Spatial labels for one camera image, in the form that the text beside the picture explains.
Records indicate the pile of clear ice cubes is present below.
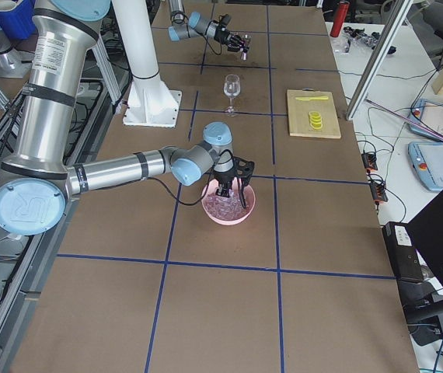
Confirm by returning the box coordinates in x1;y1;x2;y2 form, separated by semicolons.
203;194;250;221

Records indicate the black monitor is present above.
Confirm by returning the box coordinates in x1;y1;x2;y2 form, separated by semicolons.
382;190;443;323

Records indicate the blue teach pendant near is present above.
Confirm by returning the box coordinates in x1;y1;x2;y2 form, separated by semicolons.
408;141;443;192

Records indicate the bamboo cutting board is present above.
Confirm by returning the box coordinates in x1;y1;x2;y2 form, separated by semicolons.
287;89;341;139

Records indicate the red metal bottle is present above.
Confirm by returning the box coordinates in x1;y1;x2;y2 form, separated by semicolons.
330;0;350;38

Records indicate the blue teach pendant far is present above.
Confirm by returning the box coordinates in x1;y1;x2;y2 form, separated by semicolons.
408;99;443;141

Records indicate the pink bowl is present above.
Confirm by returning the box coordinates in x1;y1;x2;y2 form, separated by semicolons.
201;179;256;225

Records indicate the steel jigger measuring cup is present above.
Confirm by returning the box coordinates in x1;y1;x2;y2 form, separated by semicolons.
241;33;252;61

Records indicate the blue teach pendant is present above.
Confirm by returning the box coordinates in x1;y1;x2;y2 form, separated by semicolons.
408;141;443;192
408;99;443;141

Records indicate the clear wine glass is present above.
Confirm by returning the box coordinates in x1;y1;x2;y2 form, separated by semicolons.
223;74;241;117

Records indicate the blue storage bin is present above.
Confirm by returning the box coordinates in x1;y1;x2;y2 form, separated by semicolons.
0;1;36;40

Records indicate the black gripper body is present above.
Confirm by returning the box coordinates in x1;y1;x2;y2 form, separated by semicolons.
214;157;235;190
213;24;232;46

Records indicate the yellow plastic knife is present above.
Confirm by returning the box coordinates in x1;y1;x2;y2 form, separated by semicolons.
295;96;329;102

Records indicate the aluminium frame post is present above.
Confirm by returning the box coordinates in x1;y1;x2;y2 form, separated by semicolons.
345;0;413;120

